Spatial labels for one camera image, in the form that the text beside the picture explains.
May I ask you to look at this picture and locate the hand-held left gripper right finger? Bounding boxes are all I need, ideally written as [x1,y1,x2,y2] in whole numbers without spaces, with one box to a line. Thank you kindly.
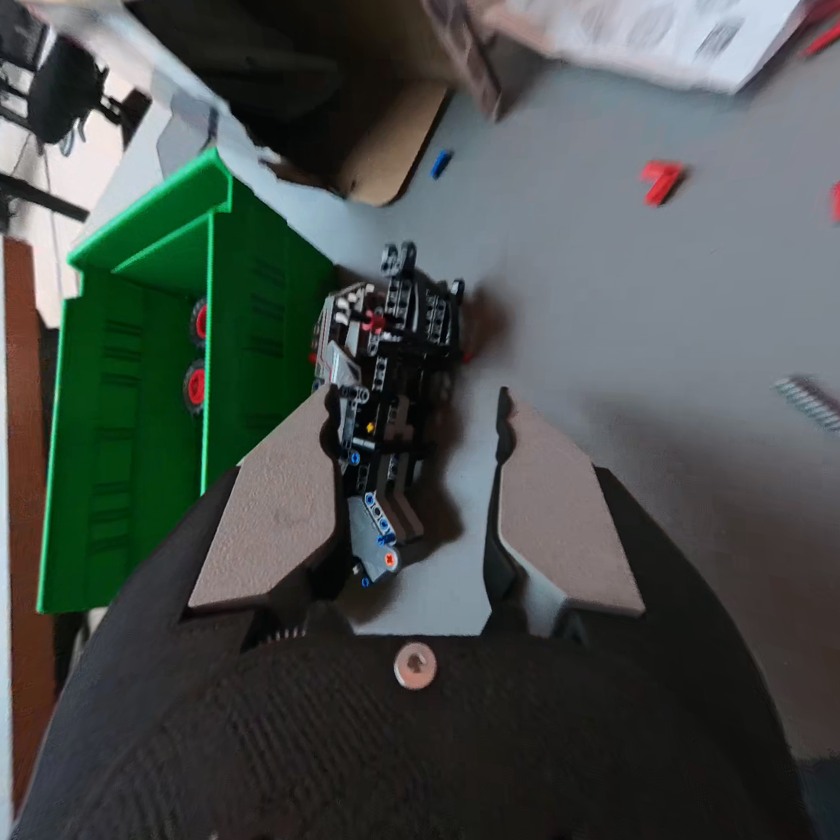
[482,384,648,638]

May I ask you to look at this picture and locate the black office chair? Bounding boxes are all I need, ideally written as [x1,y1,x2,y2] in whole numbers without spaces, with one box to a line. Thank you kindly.
[0,5,155,154]

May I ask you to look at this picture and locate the green plastic bin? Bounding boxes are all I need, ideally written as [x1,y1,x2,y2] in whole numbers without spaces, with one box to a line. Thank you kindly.
[35,146,338,615]

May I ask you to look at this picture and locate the black grey lego model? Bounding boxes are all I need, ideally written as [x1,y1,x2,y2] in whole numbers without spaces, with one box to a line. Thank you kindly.
[308,241,468,589]

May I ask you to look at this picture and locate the printed paper bag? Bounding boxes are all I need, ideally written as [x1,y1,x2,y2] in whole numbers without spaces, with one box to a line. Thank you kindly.
[485,0,810,94]

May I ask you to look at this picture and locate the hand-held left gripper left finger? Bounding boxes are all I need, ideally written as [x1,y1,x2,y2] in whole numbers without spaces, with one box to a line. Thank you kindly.
[188,384,346,613]

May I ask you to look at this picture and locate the red lego beam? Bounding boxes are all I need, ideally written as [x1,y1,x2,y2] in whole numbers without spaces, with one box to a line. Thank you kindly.
[799,22,840,56]

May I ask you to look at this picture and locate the lego spring shock absorber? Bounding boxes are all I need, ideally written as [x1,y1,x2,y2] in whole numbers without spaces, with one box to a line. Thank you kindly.
[773,376,840,432]

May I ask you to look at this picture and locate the black lego set box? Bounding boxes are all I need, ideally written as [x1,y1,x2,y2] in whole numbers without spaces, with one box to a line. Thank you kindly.
[126,0,510,208]

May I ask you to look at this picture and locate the red lego connector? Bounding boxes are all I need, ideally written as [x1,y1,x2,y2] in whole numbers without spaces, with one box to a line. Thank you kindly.
[639,159,685,208]

